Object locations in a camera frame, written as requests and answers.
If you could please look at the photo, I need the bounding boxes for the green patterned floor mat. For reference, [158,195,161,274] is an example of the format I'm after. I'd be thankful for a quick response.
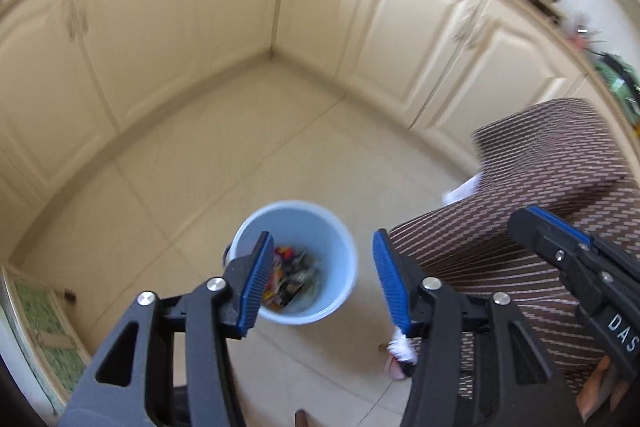
[10,279,89,400]

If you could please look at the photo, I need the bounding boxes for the brown dotted tablecloth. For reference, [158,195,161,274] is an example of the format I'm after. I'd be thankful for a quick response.
[389,98,640,408]

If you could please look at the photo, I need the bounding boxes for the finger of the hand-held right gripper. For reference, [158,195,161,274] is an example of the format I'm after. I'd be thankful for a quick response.
[591,234,640,275]
[509,205,623,310]

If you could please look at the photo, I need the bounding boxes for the person's right hand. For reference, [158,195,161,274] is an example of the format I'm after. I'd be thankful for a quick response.
[575,354,632,420]

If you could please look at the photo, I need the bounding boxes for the white cloth corner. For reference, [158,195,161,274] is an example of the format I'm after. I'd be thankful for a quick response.
[442,174,484,206]

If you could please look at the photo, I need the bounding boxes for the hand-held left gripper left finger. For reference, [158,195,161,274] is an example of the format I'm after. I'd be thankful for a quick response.
[57,231,275,427]

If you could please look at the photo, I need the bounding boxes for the light blue trash bin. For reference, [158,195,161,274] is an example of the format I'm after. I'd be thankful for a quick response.
[224,202,360,327]

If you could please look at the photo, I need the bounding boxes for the pink white fluffy slipper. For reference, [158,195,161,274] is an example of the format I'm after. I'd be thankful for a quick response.
[384,329,420,381]

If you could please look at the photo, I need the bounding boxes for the cream lower kitchen cabinets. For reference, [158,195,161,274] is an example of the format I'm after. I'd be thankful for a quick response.
[0,0,618,208]

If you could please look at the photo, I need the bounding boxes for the heap of mixed wrappers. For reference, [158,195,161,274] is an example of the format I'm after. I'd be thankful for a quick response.
[261,246,322,309]

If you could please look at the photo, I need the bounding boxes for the green electric cooker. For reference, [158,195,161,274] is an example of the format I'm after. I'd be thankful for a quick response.
[594,52,640,102]

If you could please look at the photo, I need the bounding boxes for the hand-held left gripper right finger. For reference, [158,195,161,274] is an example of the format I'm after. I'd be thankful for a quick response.
[371,228,583,427]

